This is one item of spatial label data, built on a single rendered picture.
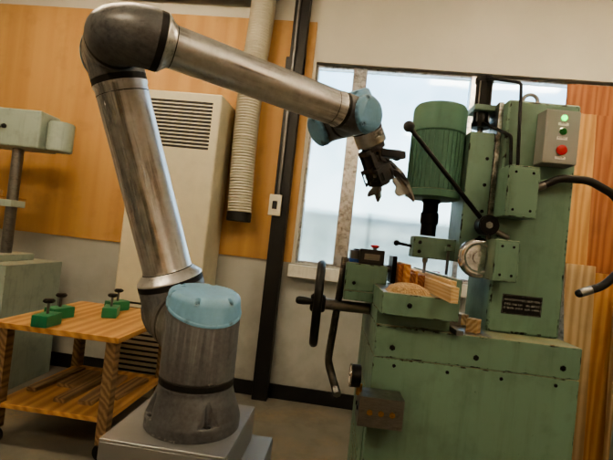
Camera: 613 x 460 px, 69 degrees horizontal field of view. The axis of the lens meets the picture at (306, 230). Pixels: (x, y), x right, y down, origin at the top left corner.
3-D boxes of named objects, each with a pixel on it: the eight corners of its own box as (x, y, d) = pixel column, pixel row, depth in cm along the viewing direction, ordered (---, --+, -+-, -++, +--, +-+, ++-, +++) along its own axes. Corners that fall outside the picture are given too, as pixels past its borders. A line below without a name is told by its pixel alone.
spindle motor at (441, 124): (400, 199, 157) (410, 113, 158) (450, 204, 157) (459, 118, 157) (410, 194, 140) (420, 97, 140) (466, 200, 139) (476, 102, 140)
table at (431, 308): (339, 287, 181) (340, 272, 182) (414, 295, 180) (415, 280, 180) (346, 309, 121) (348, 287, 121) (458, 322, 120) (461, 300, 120)
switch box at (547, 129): (532, 165, 136) (537, 114, 136) (566, 169, 136) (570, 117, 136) (542, 162, 130) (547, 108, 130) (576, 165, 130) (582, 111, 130)
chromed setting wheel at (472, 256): (453, 275, 136) (458, 235, 137) (494, 279, 136) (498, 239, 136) (456, 276, 133) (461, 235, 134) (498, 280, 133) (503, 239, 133)
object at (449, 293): (409, 282, 166) (410, 271, 166) (413, 282, 166) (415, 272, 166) (450, 303, 111) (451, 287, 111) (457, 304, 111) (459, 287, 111)
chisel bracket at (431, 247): (407, 260, 151) (410, 235, 152) (449, 265, 151) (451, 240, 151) (411, 261, 144) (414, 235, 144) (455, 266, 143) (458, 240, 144)
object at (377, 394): (353, 413, 126) (357, 385, 126) (397, 419, 125) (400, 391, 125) (355, 426, 118) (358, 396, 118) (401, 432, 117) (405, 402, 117)
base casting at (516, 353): (361, 326, 170) (363, 302, 171) (513, 344, 168) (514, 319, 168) (373, 356, 126) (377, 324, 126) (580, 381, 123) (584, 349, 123)
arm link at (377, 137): (366, 127, 137) (389, 122, 130) (371, 141, 139) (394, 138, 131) (347, 138, 133) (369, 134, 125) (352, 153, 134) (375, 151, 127)
